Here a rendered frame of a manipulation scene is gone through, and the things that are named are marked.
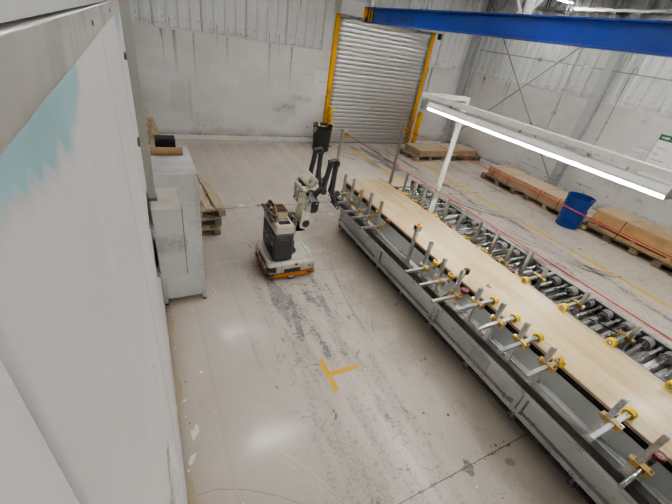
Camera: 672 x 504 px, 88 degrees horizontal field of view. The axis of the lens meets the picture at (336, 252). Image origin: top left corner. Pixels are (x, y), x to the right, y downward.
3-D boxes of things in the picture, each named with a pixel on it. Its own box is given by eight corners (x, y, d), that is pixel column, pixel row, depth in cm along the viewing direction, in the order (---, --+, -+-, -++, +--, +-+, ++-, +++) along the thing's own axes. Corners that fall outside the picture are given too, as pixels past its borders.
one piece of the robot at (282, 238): (272, 270, 450) (276, 212, 406) (261, 248, 490) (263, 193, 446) (296, 266, 465) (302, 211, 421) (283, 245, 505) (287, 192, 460)
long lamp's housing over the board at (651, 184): (663, 200, 218) (671, 188, 213) (426, 109, 391) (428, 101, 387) (672, 199, 223) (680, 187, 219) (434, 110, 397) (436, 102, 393)
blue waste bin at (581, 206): (570, 232, 751) (588, 202, 712) (547, 220, 792) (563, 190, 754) (585, 230, 777) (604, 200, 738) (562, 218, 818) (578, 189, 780)
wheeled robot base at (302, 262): (267, 281, 451) (268, 265, 438) (254, 255, 497) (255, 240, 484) (314, 273, 480) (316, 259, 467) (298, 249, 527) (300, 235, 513)
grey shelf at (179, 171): (165, 305, 393) (145, 175, 311) (160, 261, 458) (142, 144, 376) (206, 298, 413) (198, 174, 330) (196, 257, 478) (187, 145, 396)
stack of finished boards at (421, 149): (475, 155, 1146) (477, 150, 1137) (419, 156, 1035) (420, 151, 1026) (458, 148, 1201) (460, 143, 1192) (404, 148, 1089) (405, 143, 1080)
